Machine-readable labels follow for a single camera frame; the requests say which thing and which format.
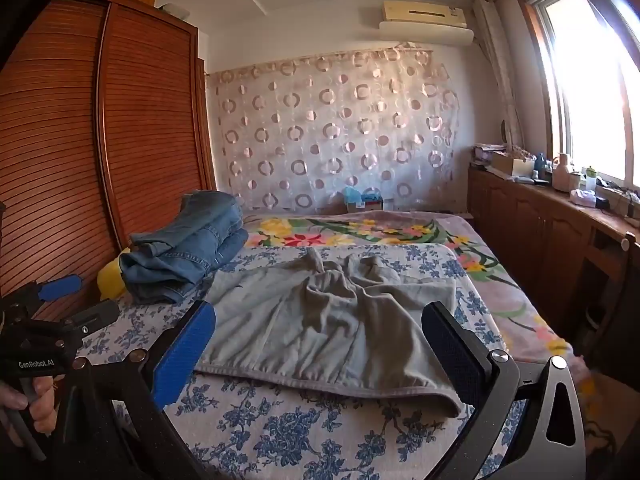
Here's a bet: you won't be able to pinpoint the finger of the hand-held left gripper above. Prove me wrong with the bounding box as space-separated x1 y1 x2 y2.
20 299 121 356
0 274 83 313

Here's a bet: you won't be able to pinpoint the blue floral bed sheet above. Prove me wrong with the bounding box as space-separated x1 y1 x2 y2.
75 242 511 480

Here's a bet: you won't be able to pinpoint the long wooden cabinet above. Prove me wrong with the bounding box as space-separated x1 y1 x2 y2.
467 165 640 341

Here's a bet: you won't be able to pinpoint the white jug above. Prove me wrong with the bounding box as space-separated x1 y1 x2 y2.
554 152 574 192

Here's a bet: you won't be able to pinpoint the person's left hand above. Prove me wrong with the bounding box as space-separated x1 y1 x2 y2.
0 374 57 438

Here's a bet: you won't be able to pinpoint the open cardboard box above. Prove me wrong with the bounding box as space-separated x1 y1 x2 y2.
492 152 536 177

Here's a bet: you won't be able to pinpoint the sheer circle-patterned curtain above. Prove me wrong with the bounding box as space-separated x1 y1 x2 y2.
205 47 463 213

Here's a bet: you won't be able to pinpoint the tangle of cables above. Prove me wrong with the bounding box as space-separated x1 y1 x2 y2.
600 180 640 217

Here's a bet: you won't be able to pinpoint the colourful floral blanket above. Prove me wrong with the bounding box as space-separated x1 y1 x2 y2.
240 210 596 396

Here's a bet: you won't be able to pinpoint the grey pants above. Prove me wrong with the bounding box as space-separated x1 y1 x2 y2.
194 246 471 418

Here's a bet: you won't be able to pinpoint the stack of papers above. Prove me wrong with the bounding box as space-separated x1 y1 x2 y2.
472 142 507 167

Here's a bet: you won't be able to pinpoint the wooden slatted wardrobe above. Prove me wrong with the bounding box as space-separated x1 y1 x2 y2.
0 0 217 326

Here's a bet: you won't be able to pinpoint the beige air conditioner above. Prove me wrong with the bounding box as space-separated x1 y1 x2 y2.
382 0 468 27

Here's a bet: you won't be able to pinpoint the white air conditioner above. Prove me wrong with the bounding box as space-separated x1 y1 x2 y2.
378 20 475 45

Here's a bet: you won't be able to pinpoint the dark wooden chair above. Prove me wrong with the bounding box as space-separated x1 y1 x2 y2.
582 232 640 341

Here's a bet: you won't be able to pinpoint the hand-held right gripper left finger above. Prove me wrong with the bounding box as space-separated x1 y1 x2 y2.
65 300 217 480

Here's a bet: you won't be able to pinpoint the white lace window curtain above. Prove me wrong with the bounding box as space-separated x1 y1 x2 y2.
472 0 526 148

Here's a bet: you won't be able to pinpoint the yellow pillow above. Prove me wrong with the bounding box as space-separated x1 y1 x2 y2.
96 247 131 301

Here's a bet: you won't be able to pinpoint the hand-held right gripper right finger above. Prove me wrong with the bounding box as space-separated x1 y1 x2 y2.
421 301 586 480

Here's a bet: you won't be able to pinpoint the pile of folded blue jeans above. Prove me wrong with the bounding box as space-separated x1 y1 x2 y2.
119 189 250 306

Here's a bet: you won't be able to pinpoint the wooden framed window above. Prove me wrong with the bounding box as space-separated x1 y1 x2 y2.
517 0 640 186

